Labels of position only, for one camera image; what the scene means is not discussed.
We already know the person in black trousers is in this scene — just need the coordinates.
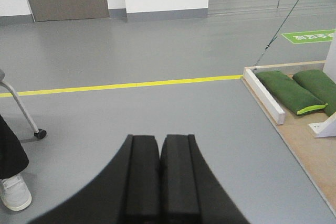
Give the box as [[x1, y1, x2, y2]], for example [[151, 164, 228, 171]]
[[1, 116, 29, 179]]

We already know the far white wooden brace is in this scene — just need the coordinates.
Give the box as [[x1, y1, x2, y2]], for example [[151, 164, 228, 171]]
[[308, 113, 336, 138]]

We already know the wheeled grey metal chair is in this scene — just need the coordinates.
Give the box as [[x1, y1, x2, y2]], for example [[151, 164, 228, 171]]
[[1, 69, 47, 143]]

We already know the left green sandbag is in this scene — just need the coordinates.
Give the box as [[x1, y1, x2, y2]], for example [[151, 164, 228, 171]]
[[255, 70, 328, 115]]

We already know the white right sneaker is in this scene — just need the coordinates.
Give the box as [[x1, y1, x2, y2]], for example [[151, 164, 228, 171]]
[[1, 174, 32, 211]]

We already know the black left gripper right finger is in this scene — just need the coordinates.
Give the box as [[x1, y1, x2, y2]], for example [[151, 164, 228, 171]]
[[161, 134, 249, 223]]

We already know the green sandbag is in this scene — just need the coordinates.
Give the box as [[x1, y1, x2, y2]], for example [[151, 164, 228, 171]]
[[292, 69, 335, 116], [255, 70, 328, 115]]

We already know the right green sandbag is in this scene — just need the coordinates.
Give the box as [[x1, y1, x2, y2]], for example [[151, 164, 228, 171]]
[[292, 69, 335, 116]]

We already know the plywood base platform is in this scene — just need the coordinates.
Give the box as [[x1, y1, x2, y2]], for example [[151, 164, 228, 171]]
[[241, 60, 336, 219]]

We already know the far white border batten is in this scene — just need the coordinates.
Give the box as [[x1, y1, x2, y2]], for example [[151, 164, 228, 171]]
[[242, 67, 286, 125]]

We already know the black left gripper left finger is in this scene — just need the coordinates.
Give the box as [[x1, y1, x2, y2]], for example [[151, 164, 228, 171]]
[[32, 135, 160, 223]]

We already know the dark guy rope far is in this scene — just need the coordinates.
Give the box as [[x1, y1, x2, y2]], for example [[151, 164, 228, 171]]
[[253, 0, 319, 70]]

